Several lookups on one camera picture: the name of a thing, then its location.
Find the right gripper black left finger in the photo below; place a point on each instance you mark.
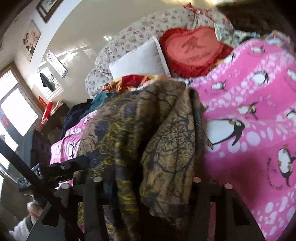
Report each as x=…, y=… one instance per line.
x=75, y=213

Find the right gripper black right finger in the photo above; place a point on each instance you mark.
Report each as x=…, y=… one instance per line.
x=217, y=212

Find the brown floral patterned garment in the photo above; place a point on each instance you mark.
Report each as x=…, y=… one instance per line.
x=145, y=145

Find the grey sleeve forearm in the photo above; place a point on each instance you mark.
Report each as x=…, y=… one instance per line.
x=22, y=230

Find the person's left hand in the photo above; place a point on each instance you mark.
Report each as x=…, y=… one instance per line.
x=34, y=210

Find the dark wooden side table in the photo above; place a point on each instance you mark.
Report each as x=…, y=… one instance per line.
x=37, y=143

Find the dark navy garment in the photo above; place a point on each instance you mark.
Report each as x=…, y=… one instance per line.
x=74, y=116

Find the black hanging cloth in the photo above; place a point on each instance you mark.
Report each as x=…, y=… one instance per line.
x=47, y=83

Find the teal garment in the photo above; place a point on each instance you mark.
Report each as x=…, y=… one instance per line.
x=97, y=102

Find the pink penguin fleece blanket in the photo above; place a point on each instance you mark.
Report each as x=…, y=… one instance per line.
x=248, y=131

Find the floral print quilt bundle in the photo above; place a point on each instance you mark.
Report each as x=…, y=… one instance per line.
x=140, y=31

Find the red orange patterned blanket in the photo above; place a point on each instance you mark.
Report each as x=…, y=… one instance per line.
x=131, y=83

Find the white square pillow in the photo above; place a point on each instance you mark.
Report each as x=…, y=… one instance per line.
x=147, y=59

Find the red heart-shaped pillow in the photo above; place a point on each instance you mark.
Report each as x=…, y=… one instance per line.
x=192, y=53

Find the dark carved wooden headboard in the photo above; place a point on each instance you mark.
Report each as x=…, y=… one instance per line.
x=261, y=16

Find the wall calendar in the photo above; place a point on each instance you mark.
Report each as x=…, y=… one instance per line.
x=56, y=64

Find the wall photo poster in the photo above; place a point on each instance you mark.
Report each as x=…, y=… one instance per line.
x=30, y=40

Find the framed wall picture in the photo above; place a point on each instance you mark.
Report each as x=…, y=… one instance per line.
x=46, y=8

